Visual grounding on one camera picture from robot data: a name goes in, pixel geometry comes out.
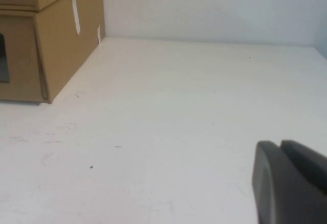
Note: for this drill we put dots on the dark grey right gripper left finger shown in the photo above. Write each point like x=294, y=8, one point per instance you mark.
x=286, y=196

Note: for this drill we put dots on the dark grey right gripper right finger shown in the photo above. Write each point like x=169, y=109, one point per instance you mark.
x=309, y=161

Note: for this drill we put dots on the long white tape strip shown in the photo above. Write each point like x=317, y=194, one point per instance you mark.
x=76, y=12

